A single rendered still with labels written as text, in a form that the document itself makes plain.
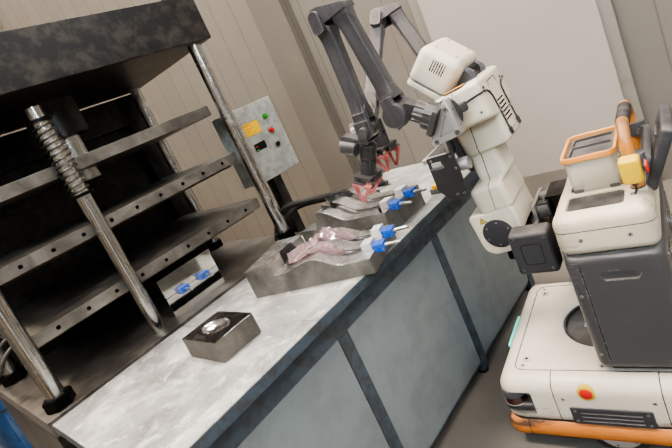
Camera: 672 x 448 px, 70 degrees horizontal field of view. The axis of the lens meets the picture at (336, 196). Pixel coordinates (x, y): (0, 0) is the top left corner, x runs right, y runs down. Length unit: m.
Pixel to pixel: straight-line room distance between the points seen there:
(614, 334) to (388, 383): 0.72
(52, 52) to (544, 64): 2.73
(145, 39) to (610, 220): 1.82
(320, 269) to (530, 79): 2.27
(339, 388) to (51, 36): 1.58
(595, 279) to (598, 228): 0.16
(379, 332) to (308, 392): 0.36
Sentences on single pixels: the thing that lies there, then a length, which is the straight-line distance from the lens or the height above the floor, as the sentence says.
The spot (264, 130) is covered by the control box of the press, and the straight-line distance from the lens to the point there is 2.62.
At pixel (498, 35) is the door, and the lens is 3.49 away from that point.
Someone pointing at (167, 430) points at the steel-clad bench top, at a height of 0.80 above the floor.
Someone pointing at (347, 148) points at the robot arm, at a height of 1.18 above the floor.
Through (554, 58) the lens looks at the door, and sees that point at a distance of 3.45.
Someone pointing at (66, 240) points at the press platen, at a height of 1.27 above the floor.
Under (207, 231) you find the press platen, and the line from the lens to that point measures 2.26.
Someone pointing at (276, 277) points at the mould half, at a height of 0.86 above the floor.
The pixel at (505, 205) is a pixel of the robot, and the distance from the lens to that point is 1.67.
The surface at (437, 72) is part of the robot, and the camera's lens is 1.59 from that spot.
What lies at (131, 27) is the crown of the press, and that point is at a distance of 2.24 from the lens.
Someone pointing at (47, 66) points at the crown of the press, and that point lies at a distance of 2.06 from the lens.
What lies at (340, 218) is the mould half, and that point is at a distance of 1.97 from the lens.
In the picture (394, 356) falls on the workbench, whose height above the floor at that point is 0.45.
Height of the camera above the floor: 1.41
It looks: 13 degrees down
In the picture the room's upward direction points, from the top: 24 degrees counter-clockwise
